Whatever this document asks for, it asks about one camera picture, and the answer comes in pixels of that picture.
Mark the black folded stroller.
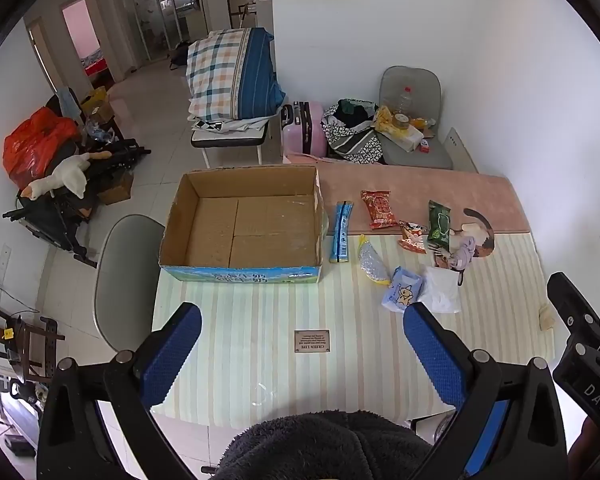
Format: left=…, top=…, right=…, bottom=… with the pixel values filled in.
left=2, top=137, right=152, bottom=262

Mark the pink table mat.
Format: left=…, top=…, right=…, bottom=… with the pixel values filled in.
left=284, top=152, right=532, bottom=235

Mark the dark wooden rack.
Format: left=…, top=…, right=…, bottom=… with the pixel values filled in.
left=0, top=294, right=66, bottom=397

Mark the brown cat-shaped mat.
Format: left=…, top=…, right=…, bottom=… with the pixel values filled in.
left=461, top=207, right=499, bottom=262

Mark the silver and yellow scrubbing mitt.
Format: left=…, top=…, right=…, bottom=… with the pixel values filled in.
left=358, top=234, right=394, bottom=287

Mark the grey round-backed chair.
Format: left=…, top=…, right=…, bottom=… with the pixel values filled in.
left=93, top=214, right=167, bottom=354

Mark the grey padded chair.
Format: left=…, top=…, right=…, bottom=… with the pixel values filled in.
left=378, top=65, right=454, bottom=171

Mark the dark fleece clothing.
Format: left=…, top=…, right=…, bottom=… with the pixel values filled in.
left=216, top=409, right=435, bottom=480

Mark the yellow cardboard box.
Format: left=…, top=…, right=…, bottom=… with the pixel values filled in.
left=79, top=85, right=115, bottom=124

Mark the black and white patterned bag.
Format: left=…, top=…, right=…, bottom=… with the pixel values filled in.
left=321, top=99, right=387, bottom=165

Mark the red wet wipes packet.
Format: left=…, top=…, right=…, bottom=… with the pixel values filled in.
left=360, top=189, right=399, bottom=230

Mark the blue cartoon tissue pack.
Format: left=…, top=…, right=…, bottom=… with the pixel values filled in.
left=381, top=266, right=424, bottom=313

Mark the pink suitcase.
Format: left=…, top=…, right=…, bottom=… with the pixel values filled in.
left=280, top=101, right=327, bottom=157

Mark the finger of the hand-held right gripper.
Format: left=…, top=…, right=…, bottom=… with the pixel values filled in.
left=546, top=271, right=600, bottom=345

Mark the red plastic bag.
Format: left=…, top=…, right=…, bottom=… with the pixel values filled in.
left=2, top=107, right=81, bottom=189

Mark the pale purple soft cloth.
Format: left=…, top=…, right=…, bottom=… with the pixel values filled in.
left=434, top=235, right=477, bottom=274

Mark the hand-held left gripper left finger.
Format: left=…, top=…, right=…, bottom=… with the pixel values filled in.
left=37, top=302, right=203, bottom=480

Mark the plaid folded duvet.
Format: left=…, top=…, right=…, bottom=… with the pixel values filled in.
left=186, top=27, right=287, bottom=122

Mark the green packet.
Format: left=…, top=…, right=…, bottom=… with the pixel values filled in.
left=426, top=200, right=454, bottom=249

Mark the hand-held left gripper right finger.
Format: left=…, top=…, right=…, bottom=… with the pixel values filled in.
left=402, top=302, right=568, bottom=480

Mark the yellow plastic bag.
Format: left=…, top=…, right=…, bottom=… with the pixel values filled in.
left=372, top=104, right=426, bottom=154

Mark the small brown label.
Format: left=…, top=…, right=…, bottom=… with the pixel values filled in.
left=293, top=329, right=331, bottom=355

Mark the panda print snack packet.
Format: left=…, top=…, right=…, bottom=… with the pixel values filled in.
left=398, top=220, right=428, bottom=254

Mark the striped table cloth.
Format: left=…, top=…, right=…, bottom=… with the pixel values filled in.
left=151, top=231, right=557, bottom=430

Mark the long blue packet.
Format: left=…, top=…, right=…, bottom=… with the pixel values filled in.
left=329, top=201, right=356, bottom=264

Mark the white goose plush toy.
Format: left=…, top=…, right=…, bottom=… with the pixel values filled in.
left=19, top=153, right=112, bottom=200

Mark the small brown cardboard box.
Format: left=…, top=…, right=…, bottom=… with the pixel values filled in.
left=97, top=172, right=134, bottom=206

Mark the large cardboard box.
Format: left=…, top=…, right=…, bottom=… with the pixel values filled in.
left=159, top=165, right=327, bottom=284

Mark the white cotton pad bag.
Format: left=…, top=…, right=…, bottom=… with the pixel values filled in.
left=422, top=265, right=462, bottom=314

